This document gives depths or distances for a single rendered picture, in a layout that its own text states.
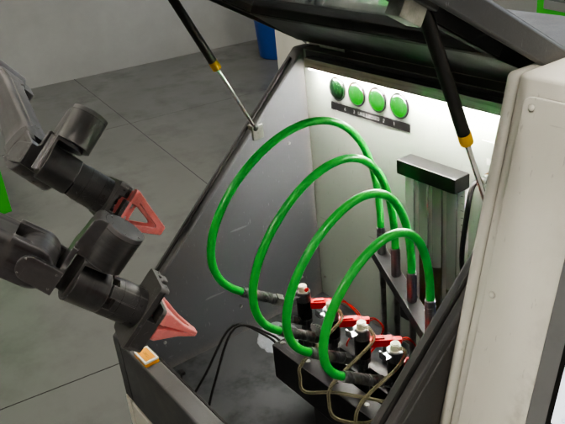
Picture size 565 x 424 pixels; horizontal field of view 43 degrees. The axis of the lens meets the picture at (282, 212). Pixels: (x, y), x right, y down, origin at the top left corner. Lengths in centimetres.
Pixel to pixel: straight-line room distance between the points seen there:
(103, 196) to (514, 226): 59
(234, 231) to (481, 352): 72
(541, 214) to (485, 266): 12
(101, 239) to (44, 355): 239
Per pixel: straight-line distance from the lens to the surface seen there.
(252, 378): 157
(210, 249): 116
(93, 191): 109
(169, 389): 139
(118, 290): 97
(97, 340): 330
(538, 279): 96
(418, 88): 130
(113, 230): 92
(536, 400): 101
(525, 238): 96
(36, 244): 94
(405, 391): 107
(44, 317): 357
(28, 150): 113
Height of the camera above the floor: 182
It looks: 26 degrees down
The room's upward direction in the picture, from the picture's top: 6 degrees counter-clockwise
